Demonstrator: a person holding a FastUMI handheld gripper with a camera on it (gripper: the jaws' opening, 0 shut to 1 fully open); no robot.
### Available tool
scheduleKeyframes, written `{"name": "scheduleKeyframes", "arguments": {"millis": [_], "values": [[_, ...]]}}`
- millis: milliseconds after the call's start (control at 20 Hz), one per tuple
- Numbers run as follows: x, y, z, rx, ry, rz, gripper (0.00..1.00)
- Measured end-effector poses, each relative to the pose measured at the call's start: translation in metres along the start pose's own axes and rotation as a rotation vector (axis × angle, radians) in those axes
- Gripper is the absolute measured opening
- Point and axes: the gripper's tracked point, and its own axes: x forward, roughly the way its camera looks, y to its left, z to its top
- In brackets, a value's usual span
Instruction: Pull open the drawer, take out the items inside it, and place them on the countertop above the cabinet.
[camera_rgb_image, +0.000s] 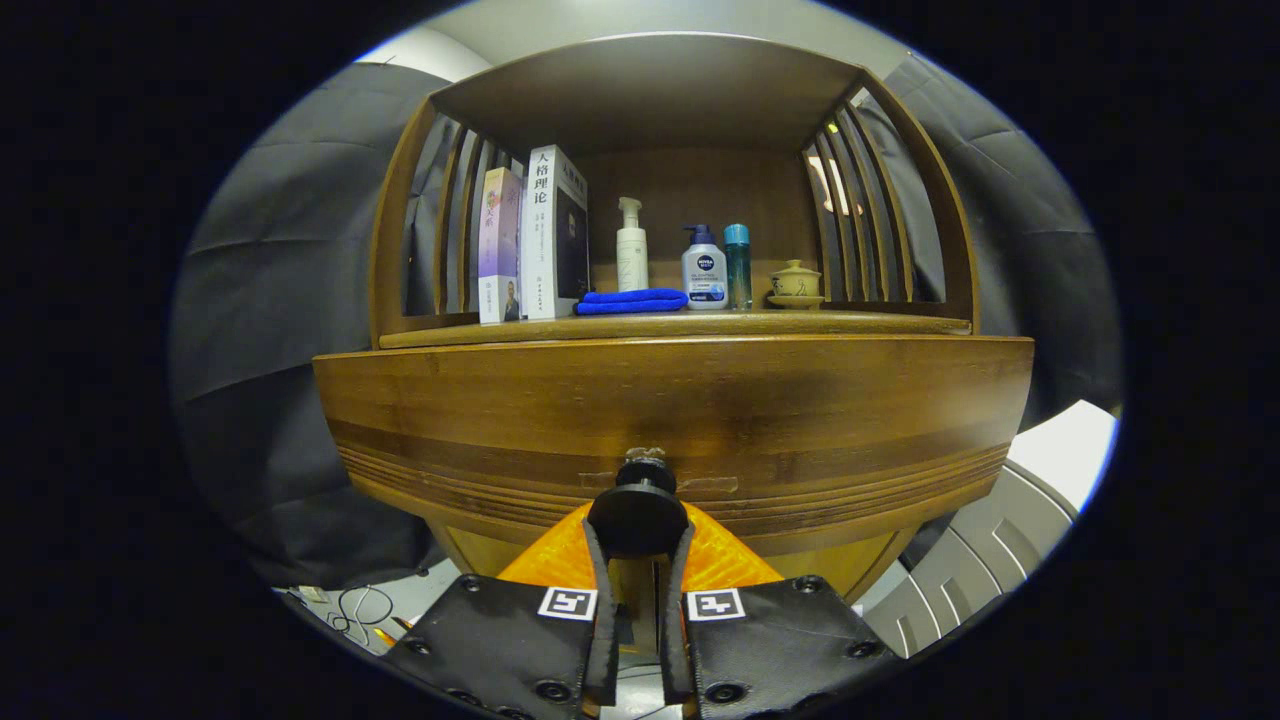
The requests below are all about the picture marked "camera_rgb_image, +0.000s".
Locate teal bottle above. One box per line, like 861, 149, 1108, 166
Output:
724, 223, 753, 310

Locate wooden drawer with black knob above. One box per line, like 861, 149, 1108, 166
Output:
312, 335, 1036, 561

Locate black floor cables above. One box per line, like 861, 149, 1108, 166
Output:
325, 583, 401, 646

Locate white bottle with blue cap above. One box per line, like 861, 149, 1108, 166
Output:
681, 224, 729, 310

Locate purple book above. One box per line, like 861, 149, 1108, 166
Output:
477, 167, 524, 325

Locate white pump bottle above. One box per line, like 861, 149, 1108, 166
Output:
615, 197, 650, 293

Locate wooden countertop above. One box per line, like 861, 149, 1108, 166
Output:
378, 310, 973, 351

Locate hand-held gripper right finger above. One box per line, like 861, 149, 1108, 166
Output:
655, 503, 901, 720

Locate wooden cabinet door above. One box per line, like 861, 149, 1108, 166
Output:
770, 528, 919, 603
430, 518, 586, 581

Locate brown wooden cabinet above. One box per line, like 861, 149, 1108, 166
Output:
368, 32, 981, 603

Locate black backdrop cloth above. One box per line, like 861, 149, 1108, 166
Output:
168, 55, 1123, 591

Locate white grey storage unit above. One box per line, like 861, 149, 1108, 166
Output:
860, 400, 1119, 659

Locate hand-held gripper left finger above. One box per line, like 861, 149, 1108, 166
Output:
385, 503, 623, 720

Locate thick white book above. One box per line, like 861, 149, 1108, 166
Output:
520, 145, 591, 321

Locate blue folded cloth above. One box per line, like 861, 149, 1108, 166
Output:
575, 288, 689, 316

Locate yellow lidded tea cup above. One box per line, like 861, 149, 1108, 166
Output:
766, 259, 826, 310

